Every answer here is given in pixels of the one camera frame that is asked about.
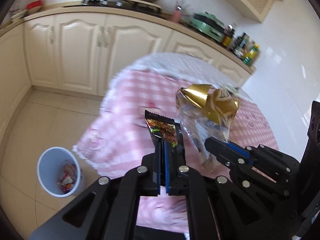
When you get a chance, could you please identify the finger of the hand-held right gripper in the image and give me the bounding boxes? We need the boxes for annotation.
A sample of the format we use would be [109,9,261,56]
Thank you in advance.
[204,137,250,168]
[225,141,267,160]

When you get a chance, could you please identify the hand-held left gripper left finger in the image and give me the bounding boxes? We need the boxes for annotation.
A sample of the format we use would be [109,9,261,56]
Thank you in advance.
[29,140,164,240]

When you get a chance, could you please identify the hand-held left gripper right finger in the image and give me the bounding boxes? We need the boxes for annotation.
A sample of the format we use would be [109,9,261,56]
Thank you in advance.
[164,141,293,240]

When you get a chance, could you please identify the black snack wrapper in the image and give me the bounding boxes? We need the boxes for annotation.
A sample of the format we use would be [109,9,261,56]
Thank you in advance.
[144,109,185,155]

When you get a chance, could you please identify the gold and clear plastic bag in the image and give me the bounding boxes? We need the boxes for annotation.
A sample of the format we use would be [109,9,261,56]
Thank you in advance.
[175,84,240,173]

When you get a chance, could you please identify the light blue trash bin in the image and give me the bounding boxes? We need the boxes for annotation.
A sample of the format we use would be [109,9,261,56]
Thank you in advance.
[37,147,83,197]

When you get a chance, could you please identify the pink white tablecloth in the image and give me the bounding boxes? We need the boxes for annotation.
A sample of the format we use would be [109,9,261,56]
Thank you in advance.
[72,52,279,233]

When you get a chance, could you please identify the crumpled red snack wrapper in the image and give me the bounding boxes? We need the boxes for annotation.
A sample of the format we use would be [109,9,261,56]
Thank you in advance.
[57,164,78,194]

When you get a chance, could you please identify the row of condiment bottles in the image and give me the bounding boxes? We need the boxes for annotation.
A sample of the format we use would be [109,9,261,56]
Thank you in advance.
[221,24,260,67]

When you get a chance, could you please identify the green electric cooker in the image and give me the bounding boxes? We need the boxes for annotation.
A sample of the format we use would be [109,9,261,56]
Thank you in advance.
[189,12,225,43]

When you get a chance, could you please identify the pink bottle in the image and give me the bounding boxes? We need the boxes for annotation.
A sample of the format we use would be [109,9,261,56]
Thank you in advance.
[171,5,183,23]

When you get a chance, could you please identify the cream kitchen base cabinets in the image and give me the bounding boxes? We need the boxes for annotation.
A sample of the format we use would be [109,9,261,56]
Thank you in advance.
[0,5,257,98]

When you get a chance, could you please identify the black gas stove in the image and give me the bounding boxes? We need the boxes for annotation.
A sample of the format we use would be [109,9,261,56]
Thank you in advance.
[64,0,163,14]

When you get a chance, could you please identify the red bowl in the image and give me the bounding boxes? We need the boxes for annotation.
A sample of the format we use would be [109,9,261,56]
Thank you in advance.
[26,0,43,12]

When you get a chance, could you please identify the white bowl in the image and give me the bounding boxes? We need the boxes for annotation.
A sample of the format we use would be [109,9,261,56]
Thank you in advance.
[10,11,27,22]

